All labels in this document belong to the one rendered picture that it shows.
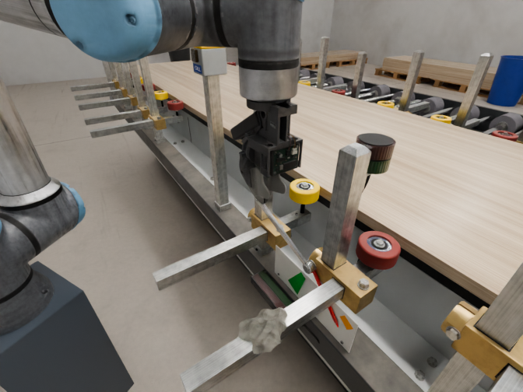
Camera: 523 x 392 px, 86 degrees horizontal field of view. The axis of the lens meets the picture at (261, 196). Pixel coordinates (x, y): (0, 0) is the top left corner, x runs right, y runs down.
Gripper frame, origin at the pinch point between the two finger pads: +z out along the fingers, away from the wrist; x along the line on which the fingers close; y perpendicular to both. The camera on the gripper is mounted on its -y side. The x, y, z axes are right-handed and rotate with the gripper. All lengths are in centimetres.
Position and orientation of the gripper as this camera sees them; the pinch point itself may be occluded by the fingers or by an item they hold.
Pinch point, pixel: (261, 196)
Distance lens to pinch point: 56.7
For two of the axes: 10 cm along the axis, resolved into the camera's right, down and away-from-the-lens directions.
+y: 5.6, 4.5, -6.9
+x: 8.3, -3.1, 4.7
